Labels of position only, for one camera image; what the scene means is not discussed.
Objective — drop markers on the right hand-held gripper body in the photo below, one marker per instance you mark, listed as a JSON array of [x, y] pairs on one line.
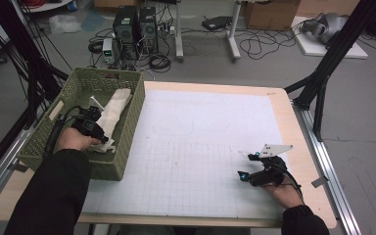
[[272, 150]]

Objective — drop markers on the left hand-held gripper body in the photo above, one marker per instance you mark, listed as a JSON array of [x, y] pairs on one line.
[[86, 122]]

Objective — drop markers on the cream cloth with orange spot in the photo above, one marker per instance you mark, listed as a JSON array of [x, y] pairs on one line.
[[116, 107]]

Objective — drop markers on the green plastic basket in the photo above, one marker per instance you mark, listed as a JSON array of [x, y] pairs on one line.
[[45, 130]]

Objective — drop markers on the person's left hand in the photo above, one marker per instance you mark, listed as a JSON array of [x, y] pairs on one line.
[[75, 140]]

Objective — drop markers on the person's right hand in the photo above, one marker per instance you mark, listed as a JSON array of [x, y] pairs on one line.
[[285, 196]]

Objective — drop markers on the white grid mat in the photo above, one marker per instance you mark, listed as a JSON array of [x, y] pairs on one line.
[[209, 130]]

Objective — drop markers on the grey power supply unit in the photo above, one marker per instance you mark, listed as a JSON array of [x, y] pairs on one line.
[[108, 50]]

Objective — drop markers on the clear plastic bag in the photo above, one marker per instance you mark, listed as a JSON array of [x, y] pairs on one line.
[[63, 24]]

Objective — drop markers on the black computer tower with fan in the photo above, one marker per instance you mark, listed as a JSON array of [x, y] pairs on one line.
[[148, 31]]

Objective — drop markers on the white round table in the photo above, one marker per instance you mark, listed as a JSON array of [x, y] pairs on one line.
[[49, 5]]

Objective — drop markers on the white floor board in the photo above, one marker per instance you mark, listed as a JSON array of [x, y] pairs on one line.
[[352, 50]]

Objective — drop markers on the grey rounded device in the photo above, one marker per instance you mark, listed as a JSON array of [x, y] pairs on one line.
[[328, 27]]

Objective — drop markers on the large cardboard box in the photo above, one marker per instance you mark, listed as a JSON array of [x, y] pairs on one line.
[[271, 14]]

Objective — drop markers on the black flat device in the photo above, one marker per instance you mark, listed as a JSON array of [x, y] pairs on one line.
[[217, 23]]

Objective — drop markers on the grey metal bracket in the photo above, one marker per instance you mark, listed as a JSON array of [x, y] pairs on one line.
[[319, 181]]

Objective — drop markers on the aluminium rail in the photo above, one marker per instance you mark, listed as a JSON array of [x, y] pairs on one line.
[[0, 176], [333, 182]]

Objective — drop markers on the black metal frame stand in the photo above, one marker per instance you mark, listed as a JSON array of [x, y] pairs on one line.
[[334, 55], [29, 65]]

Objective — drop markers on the white desk frame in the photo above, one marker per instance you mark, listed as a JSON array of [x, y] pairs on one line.
[[233, 39]]

